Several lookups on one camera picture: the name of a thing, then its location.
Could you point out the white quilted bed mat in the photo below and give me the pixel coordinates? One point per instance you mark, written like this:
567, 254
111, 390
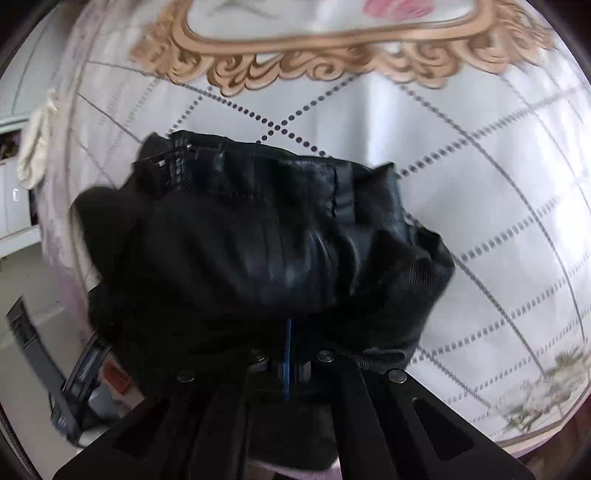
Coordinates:
461, 207

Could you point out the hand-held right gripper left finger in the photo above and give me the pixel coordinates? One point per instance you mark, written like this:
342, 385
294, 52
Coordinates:
221, 415

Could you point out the white wardrobe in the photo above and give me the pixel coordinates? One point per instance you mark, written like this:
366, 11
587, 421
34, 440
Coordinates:
16, 217

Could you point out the black leather jacket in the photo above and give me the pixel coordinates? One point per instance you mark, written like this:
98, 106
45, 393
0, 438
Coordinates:
254, 230

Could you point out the white folded knit towel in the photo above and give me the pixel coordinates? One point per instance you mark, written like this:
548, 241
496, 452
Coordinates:
39, 138

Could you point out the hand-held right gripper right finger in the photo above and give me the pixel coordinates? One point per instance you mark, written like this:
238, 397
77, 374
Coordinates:
369, 415

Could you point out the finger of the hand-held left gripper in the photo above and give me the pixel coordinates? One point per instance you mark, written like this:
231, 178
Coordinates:
41, 364
90, 364

